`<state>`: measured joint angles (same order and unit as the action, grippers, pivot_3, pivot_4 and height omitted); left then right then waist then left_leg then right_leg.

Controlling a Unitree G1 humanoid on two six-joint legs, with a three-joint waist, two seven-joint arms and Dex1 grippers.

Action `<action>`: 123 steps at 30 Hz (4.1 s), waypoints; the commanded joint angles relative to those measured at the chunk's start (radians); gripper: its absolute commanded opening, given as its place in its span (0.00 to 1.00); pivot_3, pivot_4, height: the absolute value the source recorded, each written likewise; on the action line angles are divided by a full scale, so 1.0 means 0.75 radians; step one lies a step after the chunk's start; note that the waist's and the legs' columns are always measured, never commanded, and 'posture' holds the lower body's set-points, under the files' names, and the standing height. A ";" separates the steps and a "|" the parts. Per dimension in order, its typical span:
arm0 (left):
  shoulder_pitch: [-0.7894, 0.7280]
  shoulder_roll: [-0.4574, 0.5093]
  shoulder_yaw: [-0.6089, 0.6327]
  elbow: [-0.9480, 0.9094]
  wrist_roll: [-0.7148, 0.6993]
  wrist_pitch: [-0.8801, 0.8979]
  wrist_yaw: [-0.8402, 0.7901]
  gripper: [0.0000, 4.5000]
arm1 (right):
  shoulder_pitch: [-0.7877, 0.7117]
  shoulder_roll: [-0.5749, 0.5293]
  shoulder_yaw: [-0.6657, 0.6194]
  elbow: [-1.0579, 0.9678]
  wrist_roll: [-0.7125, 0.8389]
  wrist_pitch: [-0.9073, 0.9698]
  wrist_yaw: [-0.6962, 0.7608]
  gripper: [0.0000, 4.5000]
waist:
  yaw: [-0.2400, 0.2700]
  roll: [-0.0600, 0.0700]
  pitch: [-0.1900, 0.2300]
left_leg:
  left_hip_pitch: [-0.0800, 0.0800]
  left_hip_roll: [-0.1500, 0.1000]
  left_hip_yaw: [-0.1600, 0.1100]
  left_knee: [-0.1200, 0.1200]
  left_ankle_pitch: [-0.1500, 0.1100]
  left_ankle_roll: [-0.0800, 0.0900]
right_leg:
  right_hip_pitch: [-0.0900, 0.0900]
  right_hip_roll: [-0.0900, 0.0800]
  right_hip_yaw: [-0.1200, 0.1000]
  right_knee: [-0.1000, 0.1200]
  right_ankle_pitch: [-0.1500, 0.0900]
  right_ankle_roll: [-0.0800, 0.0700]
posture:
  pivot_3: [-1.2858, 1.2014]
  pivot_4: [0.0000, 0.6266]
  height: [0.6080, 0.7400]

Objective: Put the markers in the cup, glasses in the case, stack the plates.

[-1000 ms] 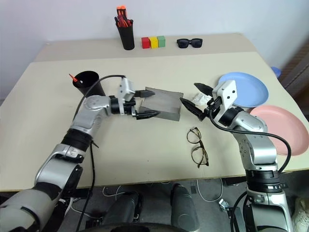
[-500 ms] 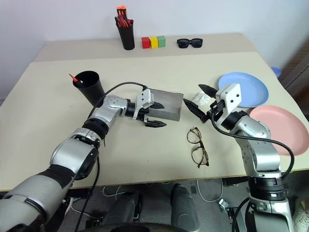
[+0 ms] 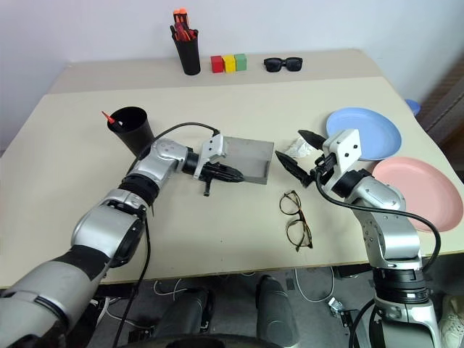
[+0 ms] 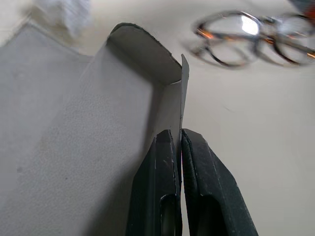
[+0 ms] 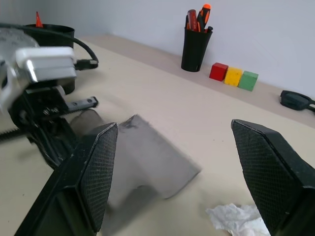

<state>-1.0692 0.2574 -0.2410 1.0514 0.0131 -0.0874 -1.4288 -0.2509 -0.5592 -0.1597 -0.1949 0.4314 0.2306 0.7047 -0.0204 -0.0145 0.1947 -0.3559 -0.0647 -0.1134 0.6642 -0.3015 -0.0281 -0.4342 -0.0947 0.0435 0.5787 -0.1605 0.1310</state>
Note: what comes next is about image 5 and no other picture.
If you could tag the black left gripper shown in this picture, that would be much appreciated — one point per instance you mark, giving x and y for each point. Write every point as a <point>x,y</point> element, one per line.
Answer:
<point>39,110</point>

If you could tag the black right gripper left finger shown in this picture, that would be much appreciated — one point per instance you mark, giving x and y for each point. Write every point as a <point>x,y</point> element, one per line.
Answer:
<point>96,172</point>

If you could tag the small black tool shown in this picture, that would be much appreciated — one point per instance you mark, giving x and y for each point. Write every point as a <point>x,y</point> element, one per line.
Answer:
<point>209,29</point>

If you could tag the wide black cup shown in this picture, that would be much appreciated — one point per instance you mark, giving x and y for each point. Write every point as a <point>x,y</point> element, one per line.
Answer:
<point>59,37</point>

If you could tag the orange marker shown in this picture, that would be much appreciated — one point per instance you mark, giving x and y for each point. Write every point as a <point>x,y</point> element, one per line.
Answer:
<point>39,20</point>

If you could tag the green wooden block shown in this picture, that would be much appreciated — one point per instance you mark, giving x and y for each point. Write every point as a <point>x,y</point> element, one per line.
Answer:
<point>248,81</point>

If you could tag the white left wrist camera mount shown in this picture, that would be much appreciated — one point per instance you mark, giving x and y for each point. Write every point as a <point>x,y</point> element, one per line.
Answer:
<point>49,64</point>

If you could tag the grey cloth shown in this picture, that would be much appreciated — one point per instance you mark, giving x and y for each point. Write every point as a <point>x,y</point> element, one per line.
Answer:
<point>152,157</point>

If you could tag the yellow wooden block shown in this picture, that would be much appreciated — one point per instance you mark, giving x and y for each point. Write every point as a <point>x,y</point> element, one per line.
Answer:
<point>233,76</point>

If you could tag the crumpled white tissue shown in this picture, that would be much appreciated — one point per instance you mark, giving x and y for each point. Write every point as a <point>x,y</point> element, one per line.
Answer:
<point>236,218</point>

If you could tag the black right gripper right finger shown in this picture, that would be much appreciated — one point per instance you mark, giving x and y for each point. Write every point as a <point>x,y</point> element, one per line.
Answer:
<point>268,172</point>

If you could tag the black glasses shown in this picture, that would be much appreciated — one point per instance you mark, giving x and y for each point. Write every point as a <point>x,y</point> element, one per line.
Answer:
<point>294,100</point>

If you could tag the tall black tool holder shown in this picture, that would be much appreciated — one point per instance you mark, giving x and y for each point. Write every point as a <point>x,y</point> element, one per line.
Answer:
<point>194,49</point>

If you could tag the red wooden block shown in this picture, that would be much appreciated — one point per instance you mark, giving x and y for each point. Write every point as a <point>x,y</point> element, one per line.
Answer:
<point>218,71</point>

